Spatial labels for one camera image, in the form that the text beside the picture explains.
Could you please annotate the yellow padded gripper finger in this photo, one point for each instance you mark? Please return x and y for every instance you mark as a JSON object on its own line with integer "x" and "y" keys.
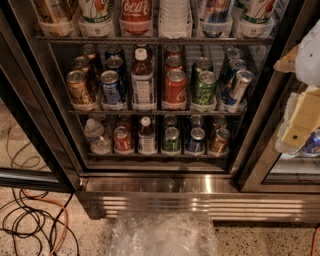
{"x": 300, "y": 120}
{"x": 286, "y": 64}

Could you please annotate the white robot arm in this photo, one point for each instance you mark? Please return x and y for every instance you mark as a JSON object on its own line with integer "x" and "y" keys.
{"x": 307, "y": 62}

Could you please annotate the blue can behind right door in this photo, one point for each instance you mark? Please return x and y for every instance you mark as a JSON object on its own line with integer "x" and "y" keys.
{"x": 312, "y": 145}

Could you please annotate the silver blue can second row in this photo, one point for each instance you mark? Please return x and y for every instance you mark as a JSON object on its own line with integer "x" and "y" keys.
{"x": 232, "y": 68}

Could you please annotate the white green can top right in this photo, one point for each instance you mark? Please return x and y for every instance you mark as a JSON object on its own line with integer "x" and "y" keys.
{"x": 258, "y": 11}

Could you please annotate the silver blue can middle front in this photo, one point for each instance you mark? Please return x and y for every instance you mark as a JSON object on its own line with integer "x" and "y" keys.
{"x": 242, "y": 80}

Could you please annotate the blue red can top shelf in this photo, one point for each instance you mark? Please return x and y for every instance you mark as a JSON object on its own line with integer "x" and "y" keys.
{"x": 213, "y": 17}

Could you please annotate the green can middle second row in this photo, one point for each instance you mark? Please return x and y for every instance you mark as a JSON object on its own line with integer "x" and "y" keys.
{"x": 200, "y": 65}

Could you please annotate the gold can bottom right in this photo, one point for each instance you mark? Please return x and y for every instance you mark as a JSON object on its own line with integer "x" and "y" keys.
{"x": 220, "y": 140}

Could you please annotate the green can middle front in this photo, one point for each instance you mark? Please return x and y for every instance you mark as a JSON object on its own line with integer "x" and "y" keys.
{"x": 204, "y": 88}

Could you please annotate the blue can bottom shelf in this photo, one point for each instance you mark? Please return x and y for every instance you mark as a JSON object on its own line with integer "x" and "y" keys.
{"x": 195, "y": 141}

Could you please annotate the red Coke can middle front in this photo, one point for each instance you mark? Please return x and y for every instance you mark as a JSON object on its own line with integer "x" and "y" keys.
{"x": 174, "y": 87}

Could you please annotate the red can middle second row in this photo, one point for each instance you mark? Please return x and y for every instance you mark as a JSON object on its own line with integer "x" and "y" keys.
{"x": 173, "y": 62}

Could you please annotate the stainless steel fridge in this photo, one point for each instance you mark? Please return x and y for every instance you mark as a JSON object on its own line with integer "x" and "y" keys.
{"x": 239, "y": 186}

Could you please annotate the green can bottom shelf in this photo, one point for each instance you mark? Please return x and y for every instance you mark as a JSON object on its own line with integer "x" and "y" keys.
{"x": 171, "y": 141}

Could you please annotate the brown tea bottle middle shelf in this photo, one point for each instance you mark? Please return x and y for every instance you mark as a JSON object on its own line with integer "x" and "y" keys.
{"x": 142, "y": 77}

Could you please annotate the brown tea bottle shelf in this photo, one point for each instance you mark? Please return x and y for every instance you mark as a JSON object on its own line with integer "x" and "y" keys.
{"x": 142, "y": 77}
{"x": 146, "y": 135}

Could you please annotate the brown tea bottle bottom shelf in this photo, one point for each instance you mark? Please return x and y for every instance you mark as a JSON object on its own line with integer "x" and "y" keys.
{"x": 146, "y": 135}

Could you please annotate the red Coca-Cola can top shelf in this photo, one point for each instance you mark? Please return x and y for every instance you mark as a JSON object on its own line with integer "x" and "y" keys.
{"x": 136, "y": 15}

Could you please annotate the blue can middle second row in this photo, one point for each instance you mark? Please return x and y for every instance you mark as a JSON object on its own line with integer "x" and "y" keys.
{"x": 116, "y": 64}

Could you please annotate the blue Pepsi can middle front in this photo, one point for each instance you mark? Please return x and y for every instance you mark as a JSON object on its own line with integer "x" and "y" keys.
{"x": 112, "y": 88}

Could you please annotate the red can bottom shelf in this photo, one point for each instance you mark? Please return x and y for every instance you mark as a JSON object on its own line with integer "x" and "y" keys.
{"x": 122, "y": 139}

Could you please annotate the clear water bottle bottom shelf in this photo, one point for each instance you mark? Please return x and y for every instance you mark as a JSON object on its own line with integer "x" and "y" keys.
{"x": 98, "y": 139}

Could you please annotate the gold can middle second row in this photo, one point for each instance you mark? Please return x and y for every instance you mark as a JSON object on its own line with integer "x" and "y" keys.
{"x": 84, "y": 64}

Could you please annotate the gold can middle front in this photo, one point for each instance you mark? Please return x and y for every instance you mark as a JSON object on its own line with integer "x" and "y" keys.
{"x": 79, "y": 87}

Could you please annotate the gold can top shelf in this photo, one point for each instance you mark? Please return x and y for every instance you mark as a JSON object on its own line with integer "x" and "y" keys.
{"x": 55, "y": 11}

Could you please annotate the open fridge door left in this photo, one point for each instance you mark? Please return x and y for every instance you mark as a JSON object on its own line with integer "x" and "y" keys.
{"x": 23, "y": 96}

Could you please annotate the clear plastic wrap bundle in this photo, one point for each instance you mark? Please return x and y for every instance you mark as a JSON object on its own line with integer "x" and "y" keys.
{"x": 168, "y": 234}

